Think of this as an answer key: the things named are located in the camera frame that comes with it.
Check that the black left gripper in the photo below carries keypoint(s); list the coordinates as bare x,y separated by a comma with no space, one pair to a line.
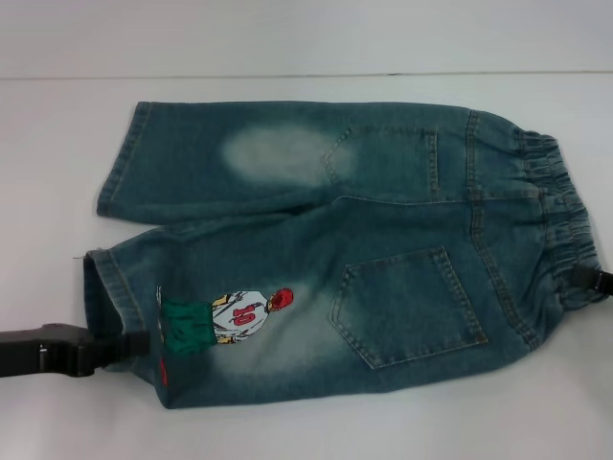
43,350

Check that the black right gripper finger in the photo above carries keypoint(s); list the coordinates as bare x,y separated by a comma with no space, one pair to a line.
596,283

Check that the blue denim shorts with patch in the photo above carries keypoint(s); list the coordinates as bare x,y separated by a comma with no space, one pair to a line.
383,225

